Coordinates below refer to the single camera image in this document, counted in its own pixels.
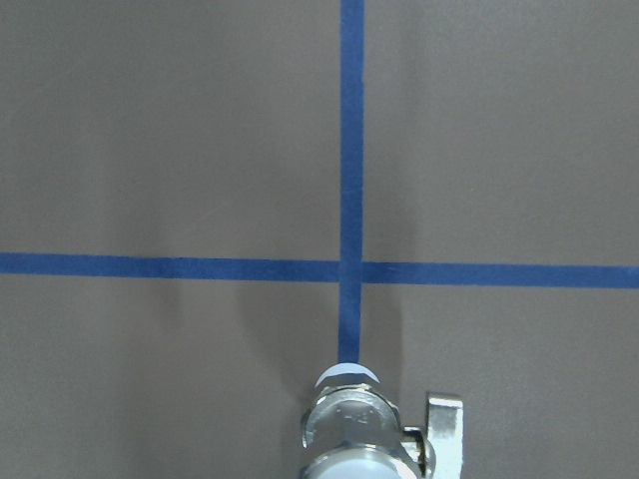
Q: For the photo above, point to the chrome PPR ball valve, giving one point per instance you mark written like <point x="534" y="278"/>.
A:
<point x="352" y="430"/>

